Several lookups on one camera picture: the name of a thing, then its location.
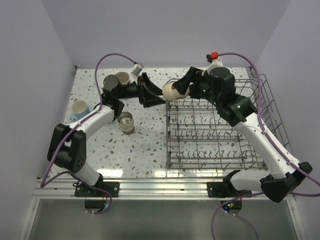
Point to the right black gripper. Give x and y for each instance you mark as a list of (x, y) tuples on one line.
[(183, 84)]

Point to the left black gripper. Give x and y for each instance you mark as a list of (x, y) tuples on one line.
[(147, 98)]

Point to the beige brown cup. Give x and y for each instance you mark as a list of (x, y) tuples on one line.
[(171, 94), (126, 123)]

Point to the tall beige cup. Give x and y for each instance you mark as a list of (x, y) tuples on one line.
[(123, 77)]

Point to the light blue ceramic mug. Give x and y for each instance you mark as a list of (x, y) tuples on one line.
[(79, 109)]

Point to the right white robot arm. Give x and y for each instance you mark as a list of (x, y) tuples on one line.
[(285, 172)]

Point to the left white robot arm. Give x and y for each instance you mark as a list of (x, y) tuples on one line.
[(68, 146)]

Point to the left round controller board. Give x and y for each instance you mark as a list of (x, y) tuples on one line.
[(95, 204)]

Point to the round controller board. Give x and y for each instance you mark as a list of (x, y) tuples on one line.
[(232, 207), (95, 204)]

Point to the right round controller board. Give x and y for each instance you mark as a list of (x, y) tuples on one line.
[(232, 207)]

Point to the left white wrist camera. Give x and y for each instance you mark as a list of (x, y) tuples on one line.
[(137, 68)]

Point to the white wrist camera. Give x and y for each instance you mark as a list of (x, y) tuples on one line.
[(214, 61), (137, 68)]

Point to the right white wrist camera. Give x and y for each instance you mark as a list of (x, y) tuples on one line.
[(214, 61)]

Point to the grey wire dish rack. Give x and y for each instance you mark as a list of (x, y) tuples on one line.
[(202, 144)]

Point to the aluminium mounting rail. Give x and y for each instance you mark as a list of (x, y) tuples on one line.
[(134, 189)]

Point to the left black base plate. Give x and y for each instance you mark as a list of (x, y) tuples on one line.
[(100, 189)]

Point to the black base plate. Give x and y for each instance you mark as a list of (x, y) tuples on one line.
[(100, 189), (219, 189)]

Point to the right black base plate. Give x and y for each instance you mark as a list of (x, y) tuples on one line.
[(219, 189)]

